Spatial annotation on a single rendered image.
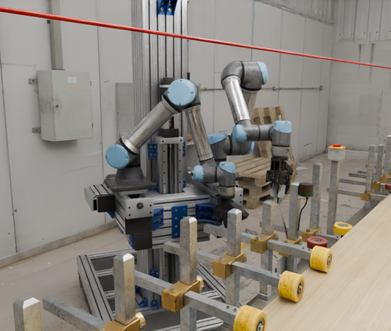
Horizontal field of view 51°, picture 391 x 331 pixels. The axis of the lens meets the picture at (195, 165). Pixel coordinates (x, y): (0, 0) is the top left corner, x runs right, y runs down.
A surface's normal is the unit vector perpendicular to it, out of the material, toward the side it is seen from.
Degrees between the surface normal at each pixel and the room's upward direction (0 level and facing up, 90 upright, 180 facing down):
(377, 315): 0
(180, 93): 85
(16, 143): 90
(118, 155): 96
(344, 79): 90
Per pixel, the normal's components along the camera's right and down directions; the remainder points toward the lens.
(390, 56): -0.61, 0.15
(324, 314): 0.00, -0.98
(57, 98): 0.80, 0.12
